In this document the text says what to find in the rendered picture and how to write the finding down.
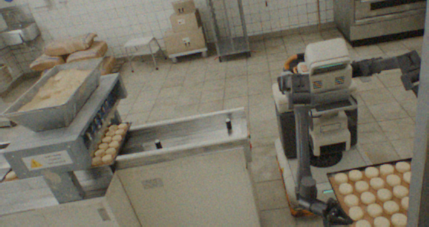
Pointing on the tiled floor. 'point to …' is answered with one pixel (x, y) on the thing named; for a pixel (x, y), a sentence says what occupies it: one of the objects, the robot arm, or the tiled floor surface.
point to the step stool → (143, 48)
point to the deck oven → (379, 12)
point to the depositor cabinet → (71, 215)
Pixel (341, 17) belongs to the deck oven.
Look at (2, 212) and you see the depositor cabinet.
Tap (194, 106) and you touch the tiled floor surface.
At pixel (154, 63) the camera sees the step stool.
